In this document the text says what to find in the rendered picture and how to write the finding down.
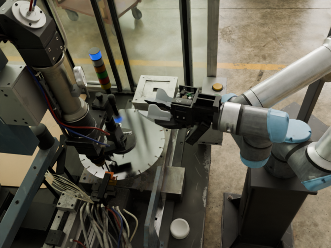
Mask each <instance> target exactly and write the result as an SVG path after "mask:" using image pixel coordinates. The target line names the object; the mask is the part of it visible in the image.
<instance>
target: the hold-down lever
mask: <svg viewBox="0 0 331 248"><path fill-rule="evenodd" d="M107 99H108V101H109V104H110V105H112V108H113V111H114V114H115V116H117V115H119V112H118V109H117V107H116V99H115V96H114V95H113V94H109V95H108V96H107Z"/></svg>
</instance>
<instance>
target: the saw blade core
mask: <svg viewBox="0 0 331 248"><path fill-rule="evenodd" d="M125 110H126V112H125ZM138 111H139V110H138V109H136V110H135V109H120V110H118V112H119V115H117V116H115V114H113V118H114V121H115V123H121V128H128V129H130V130H132V131H133V132H134V133H135V136H136V143H135V145H134V146H133V147H132V148H131V149H130V150H129V151H127V152H125V153H113V155H114V157H113V158H112V160H111V161H108V160H105V162H106V164H107V166H108V168H109V170H110V172H114V174H113V177H112V179H110V180H116V179H117V180H124V179H128V178H132V177H134V176H137V175H139V174H140V172H141V173H143V172H144V171H146V170H147V169H149V168H150V166H152V165H153V164H154V163H155V162H156V161H157V160H158V157H160V155H161V153H162V151H163V148H164V145H165V133H164V130H163V127H162V126H159V125H157V124H155V123H154V122H152V121H150V120H148V119H146V118H145V117H143V116H142V115H141V114H139V112H138ZM160 130H161V131H160ZM155 156H156V157H155ZM79 157H80V160H81V163H82V164H83V166H84V167H85V168H86V169H87V171H89V172H90V173H91V174H93V175H95V176H96V177H99V178H102V179H103V177H104V174H105V171H108V170H107V168H106V166H105V164H104V165H103V167H104V170H103V169H102V167H98V166H96V165H95V164H93V163H92V162H91V161H90V160H89V159H87V158H86V156H85V155H80V154H79ZM148 164H149V165H150V166H149V165H148ZM139 170H140V172H139ZM96 172H97V173H96ZM128 174H129V177H128ZM117 176H118V177H117Z"/></svg>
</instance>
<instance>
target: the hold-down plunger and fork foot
mask: <svg viewBox="0 0 331 248"><path fill-rule="evenodd" d="M125 150H126V147H125V143H124V141H123V142H121V141H120V140H119V141H118V142H114V144H111V145H110V147H106V148H104V153H105V160H108V161H111V158H110V156H109V155H112V156H113V157H114V155H113V153H117V152H121V151H125Z"/></svg>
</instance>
